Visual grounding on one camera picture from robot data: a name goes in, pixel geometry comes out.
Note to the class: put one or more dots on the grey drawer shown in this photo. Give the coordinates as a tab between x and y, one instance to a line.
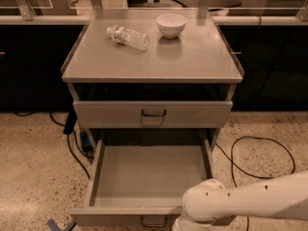
152	114
141	183

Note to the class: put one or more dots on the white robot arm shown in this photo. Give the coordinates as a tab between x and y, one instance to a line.
282	197

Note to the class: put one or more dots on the grey metal drawer cabinet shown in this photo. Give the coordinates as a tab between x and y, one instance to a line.
196	66

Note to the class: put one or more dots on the grey top drawer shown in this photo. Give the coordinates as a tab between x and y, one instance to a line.
152	114

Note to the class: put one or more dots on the clear plastic water bottle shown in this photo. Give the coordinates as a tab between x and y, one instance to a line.
129	37

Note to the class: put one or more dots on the blue power box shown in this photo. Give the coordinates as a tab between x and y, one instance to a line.
85	142

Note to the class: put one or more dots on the black power adapter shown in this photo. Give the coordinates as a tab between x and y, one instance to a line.
70	122

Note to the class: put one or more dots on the white ceramic bowl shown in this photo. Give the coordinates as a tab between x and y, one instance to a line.
171	25

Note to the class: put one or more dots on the blue tape floor mark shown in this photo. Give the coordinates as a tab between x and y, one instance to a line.
54	226

